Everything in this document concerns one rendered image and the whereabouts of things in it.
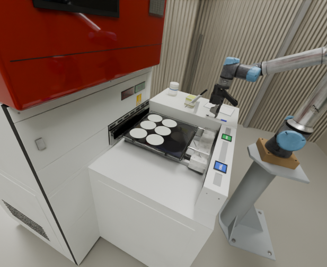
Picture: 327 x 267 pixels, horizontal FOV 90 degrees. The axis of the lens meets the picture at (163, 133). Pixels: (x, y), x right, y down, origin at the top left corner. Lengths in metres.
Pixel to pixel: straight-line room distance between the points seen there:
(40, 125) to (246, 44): 2.89
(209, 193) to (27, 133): 0.64
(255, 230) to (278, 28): 2.61
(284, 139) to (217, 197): 0.50
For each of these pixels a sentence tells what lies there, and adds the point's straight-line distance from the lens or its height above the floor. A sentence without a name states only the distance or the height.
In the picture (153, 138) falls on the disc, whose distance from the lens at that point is 0.93.
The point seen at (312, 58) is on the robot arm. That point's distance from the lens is 1.10.
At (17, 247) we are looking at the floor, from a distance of 1.75.
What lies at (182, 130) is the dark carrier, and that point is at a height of 0.90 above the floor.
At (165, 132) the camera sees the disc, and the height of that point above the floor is 0.90.
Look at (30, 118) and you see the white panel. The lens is 0.62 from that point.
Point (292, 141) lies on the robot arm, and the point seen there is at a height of 1.06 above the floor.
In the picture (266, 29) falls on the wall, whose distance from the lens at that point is 3.14.
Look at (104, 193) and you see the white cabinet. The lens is 0.96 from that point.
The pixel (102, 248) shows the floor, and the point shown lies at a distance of 1.57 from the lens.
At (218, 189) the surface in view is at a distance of 0.69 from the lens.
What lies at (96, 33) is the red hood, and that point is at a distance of 0.65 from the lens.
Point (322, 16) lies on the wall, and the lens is 3.33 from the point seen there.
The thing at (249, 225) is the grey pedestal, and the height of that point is 0.04.
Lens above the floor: 1.46
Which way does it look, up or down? 35 degrees down
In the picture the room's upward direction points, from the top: 9 degrees clockwise
